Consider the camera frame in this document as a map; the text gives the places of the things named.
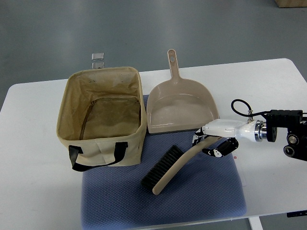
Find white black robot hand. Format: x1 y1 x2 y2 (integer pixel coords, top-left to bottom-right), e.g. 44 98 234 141
192 119 263 158

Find beige brush with black bristles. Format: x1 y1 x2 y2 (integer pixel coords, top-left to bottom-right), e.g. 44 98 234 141
141 136 221 195

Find blue quilted mat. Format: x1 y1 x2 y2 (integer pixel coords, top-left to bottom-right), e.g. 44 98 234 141
81 94 248 229

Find beige plastic dustpan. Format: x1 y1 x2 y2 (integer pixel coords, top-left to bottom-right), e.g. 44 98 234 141
146 49 220 134

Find white table leg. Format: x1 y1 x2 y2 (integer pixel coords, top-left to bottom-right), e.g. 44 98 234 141
248 217 263 230

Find black table control panel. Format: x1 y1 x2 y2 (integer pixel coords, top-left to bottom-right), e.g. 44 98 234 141
286 210 307 218

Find cardboard box corner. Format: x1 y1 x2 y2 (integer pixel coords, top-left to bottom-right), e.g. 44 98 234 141
275 0 307 8

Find lower metal floor plate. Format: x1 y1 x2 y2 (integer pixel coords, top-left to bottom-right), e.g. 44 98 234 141
92 61 105 69

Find metal floor plate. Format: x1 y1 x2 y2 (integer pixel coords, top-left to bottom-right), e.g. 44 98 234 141
92 61 105 69
92 52 104 60

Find upper metal floor plate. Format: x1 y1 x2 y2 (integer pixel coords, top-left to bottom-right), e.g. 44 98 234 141
92 52 104 60

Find cream fabric bag black handles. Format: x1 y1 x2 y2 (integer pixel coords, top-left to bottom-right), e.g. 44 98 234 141
56 67 147 172

